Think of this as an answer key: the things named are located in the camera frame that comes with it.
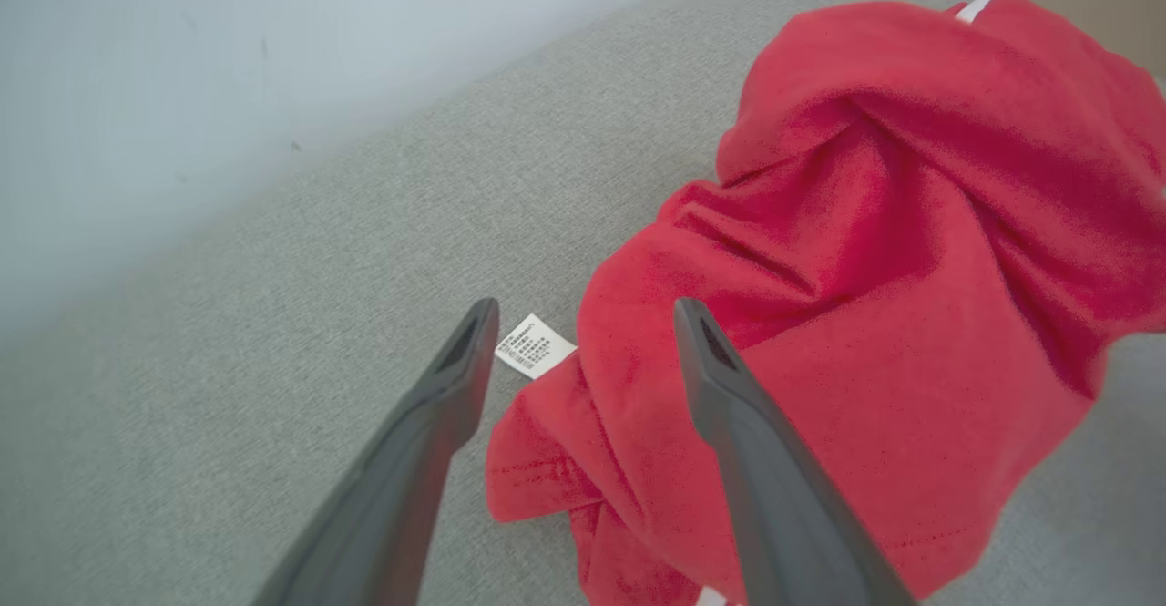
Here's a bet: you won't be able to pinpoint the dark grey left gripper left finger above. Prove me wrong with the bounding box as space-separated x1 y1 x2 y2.
251 297 501 606

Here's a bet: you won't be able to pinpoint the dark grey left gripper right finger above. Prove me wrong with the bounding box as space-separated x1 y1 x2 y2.
671 295 917 606

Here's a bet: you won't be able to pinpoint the red jersey white sleeves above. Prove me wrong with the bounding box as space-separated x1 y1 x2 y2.
484 0 1166 606

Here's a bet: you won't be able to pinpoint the grey fabric sofa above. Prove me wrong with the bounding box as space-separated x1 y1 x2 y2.
0 0 1166 606

